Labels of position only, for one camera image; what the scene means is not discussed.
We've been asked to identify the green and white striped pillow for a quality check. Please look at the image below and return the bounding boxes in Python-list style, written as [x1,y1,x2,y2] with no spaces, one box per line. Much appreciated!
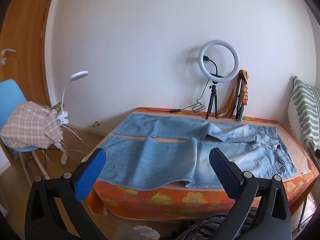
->
[287,76,320,153]

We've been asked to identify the blue chair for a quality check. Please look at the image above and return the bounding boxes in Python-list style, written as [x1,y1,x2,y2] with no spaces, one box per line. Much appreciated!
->
[0,79,63,180]

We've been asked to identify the wooden door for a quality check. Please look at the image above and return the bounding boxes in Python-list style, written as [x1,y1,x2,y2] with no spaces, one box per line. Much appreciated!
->
[0,0,57,165]

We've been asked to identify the zebra print clothing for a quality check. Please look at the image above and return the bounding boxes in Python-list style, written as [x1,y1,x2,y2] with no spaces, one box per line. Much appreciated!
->
[175,206,258,240]

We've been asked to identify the folded black tripod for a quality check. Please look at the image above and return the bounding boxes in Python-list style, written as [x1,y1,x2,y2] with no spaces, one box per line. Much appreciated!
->
[232,76,247,122]

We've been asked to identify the white ring light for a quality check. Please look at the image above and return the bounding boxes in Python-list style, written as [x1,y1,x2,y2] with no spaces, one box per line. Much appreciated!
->
[198,39,239,83]

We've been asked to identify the white clamp lamp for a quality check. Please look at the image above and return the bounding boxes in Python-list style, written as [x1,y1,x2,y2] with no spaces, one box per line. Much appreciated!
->
[57,71,89,125]

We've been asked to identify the white crochet cloth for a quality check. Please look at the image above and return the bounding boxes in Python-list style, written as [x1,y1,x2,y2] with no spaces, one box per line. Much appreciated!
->
[132,225,160,240]

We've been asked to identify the black ring light cable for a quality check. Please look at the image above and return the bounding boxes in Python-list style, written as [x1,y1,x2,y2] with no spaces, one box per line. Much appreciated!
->
[135,79,212,113]

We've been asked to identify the pink plaid cloth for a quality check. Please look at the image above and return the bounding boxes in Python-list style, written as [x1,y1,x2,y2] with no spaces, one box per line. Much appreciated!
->
[0,102,63,149]

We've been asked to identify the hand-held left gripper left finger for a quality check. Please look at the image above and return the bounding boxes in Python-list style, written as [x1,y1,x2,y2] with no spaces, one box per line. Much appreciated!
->
[24,147,108,240]

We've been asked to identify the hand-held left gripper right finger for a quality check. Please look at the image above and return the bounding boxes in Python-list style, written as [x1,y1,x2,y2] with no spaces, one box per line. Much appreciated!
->
[175,147,292,240]

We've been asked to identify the folded tripod with orange scarf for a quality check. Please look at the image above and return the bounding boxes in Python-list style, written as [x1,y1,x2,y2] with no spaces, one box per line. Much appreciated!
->
[217,69,250,118]

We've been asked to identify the white lamp cable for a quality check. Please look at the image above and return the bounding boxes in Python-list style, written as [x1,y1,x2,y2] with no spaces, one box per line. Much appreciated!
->
[59,124,88,165]

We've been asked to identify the light blue denim pants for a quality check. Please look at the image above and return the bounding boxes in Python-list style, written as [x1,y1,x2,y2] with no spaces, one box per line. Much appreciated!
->
[96,112,298,189]

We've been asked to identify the leopard print cloth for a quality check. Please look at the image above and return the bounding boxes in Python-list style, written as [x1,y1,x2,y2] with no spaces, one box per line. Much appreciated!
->
[41,102,62,112]

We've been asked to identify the orange floral blanket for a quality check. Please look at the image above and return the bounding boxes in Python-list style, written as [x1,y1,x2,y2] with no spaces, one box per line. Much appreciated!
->
[82,107,320,222]

